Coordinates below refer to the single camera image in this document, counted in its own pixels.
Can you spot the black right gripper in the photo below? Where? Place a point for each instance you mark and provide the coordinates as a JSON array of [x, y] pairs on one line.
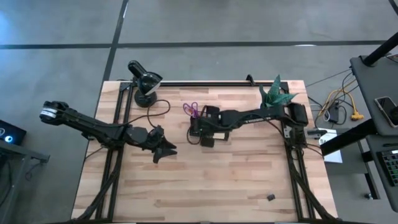
[[208, 123]]

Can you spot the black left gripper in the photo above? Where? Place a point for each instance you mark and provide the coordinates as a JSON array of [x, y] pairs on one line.
[[150, 138]]

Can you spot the black mesh desk organizer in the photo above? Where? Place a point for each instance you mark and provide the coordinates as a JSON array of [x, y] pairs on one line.
[[227, 135]]

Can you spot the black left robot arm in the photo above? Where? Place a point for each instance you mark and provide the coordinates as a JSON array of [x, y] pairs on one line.
[[93, 129]]

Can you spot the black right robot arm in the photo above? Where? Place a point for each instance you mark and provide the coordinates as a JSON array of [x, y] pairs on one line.
[[258, 115]]

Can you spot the black desk lamp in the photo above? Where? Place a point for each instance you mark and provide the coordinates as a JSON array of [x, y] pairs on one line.
[[146, 84]]

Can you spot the green plant in white pot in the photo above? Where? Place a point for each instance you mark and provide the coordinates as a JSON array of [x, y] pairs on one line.
[[276, 95]]

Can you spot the black binder clip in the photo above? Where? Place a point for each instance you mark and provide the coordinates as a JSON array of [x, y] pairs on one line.
[[271, 197]]

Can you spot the black power adapter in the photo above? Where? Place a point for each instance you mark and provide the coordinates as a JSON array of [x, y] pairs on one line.
[[334, 113]]

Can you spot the white paper sheet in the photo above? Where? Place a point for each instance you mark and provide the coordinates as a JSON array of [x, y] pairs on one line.
[[332, 157]]

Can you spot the black desk leg bar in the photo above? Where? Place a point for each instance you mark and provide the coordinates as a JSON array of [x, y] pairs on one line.
[[348, 138]]

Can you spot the dark metal stand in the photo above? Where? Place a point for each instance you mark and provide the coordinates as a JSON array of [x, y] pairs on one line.
[[18, 154]]

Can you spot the black device with blue light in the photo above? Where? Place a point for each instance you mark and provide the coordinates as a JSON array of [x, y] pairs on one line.
[[11, 133]]

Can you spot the grey side desk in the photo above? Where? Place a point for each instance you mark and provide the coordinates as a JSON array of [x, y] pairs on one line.
[[373, 93]]

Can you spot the black smartphone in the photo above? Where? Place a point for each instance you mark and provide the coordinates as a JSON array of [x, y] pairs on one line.
[[387, 110]]

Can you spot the black pole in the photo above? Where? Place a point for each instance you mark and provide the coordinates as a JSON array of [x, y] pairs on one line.
[[381, 51]]

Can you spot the black keyboard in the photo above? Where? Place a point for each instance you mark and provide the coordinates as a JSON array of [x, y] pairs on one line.
[[390, 166]]

